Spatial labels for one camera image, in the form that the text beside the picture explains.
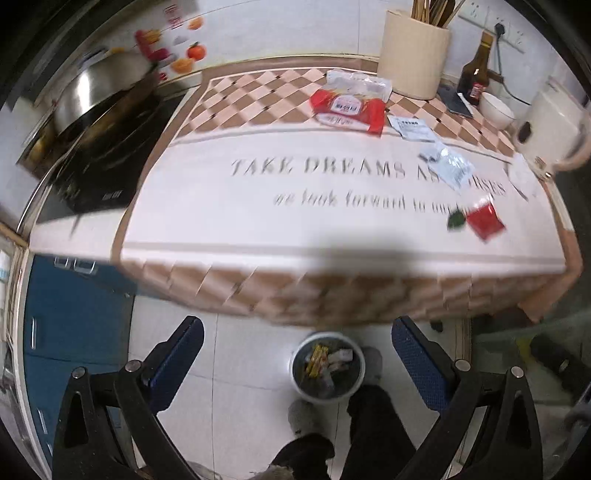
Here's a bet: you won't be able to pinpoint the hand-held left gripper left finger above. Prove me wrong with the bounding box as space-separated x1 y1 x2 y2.
53 315 205 480

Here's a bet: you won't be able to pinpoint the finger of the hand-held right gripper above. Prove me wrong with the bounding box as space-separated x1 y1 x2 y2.
530 335 583 376

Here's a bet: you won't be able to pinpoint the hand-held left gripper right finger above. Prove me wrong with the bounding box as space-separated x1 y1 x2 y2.
392 315 543 480

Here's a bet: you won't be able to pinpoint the white trash bin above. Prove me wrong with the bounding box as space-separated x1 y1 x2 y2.
291 331 366 407

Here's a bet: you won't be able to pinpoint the grey slipper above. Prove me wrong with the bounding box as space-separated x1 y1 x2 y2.
362 346 384 384
287 399 324 437

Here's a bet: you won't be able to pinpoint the person's black trouser legs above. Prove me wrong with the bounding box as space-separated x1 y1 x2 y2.
270 383 419 480

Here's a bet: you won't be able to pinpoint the yellow wrapper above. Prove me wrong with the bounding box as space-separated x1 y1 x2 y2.
305 344 331 377

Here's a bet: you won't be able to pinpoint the blue cabinet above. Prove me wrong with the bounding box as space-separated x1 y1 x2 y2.
23 254 137 462

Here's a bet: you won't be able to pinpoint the small red sachet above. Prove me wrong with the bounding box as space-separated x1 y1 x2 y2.
465 196 506 241

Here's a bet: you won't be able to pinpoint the checkered pink tablecloth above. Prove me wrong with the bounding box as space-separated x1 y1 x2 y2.
111 58 583 326

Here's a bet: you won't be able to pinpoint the silver foil packet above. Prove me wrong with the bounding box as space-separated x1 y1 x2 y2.
418 142 475 191

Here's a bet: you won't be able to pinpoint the black induction cooker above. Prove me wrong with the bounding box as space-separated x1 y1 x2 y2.
48 92 185 215

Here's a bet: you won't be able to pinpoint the white electric kettle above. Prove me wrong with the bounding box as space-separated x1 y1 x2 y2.
512 76 591 178

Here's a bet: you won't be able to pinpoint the white flat sachet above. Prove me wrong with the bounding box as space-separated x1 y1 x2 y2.
387 114 437 144

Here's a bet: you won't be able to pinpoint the white bowl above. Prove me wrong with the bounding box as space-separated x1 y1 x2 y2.
479 91 515 130

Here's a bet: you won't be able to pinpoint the red snack packet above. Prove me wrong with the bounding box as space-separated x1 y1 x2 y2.
308 88 386 137

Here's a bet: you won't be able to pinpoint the dark smartphone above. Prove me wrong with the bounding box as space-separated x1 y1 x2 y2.
436 83 475 118

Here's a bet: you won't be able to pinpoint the clear plastic bag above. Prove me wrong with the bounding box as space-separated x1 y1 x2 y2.
323 68 393 102

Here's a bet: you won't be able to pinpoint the steel wok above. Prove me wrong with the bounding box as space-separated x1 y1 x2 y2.
51 48 160 134

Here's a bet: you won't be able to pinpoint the dark sauce bottle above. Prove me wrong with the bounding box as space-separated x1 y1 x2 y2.
457 31 496 107

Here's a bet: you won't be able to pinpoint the cream chopstick holder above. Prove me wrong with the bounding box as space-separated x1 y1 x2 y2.
378 10 451 100

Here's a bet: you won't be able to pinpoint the bundle of wooden chopsticks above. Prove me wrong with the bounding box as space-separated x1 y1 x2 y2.
411 0 465 28

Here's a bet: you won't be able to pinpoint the black power cable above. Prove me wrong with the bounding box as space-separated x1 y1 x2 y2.
495 23 532 103

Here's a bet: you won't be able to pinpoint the fruit wall sticker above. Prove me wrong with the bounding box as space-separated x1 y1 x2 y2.
134 0 208 77

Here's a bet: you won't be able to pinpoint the white wall socket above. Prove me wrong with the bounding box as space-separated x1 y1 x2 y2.
494 21 527 47

